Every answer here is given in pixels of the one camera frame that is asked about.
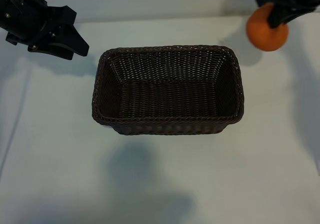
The orange with knobby top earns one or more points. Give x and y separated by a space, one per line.
262 35

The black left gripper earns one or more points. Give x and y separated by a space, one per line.
25 18

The dark brown woven basket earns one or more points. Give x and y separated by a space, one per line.
167 101

